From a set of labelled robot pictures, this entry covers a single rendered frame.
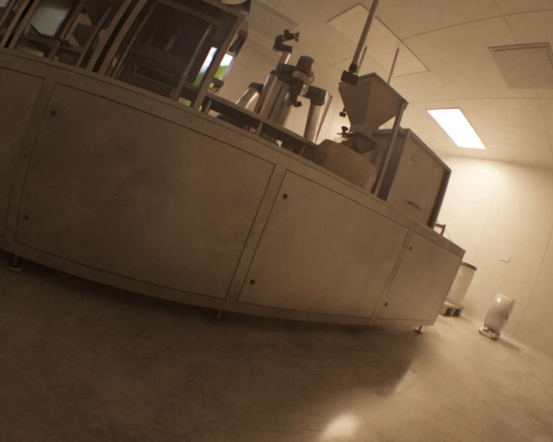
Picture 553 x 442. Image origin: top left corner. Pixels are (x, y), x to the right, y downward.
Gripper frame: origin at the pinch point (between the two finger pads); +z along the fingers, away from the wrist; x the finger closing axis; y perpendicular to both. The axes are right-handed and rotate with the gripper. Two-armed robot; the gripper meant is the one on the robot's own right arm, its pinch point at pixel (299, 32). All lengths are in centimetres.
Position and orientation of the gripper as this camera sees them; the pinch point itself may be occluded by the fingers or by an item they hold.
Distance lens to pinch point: 298.8
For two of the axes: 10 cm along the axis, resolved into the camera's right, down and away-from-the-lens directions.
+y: 3.6, 6.6, 6.6
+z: 6.3, 3.5, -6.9
